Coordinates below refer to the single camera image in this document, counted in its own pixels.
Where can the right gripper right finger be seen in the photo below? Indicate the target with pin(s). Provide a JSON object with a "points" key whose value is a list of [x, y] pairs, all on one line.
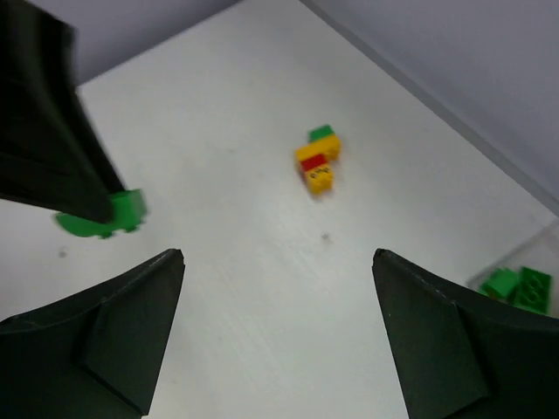
{"points": [[459, 354]]}

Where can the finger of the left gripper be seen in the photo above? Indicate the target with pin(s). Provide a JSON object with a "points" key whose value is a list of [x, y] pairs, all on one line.
{"points": [[50, 156]]}

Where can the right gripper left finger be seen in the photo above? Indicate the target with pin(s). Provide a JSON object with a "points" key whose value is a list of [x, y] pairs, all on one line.
{"points": [[97, 353]]}

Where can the green yellow red rounded stack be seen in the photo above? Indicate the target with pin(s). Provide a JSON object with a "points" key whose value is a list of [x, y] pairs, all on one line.
{"points": [[128, 212]]}

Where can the green two-stud lego brick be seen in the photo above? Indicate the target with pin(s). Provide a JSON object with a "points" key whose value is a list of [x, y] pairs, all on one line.
{"points": [[533, 291]]}

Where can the green yellow red lego stack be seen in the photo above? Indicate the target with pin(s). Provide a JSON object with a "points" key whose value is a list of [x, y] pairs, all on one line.
{"points": [[313, 160]]}

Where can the clear plastic container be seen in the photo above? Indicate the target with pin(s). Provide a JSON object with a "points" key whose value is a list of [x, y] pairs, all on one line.
{"points": [[540, 252]]}

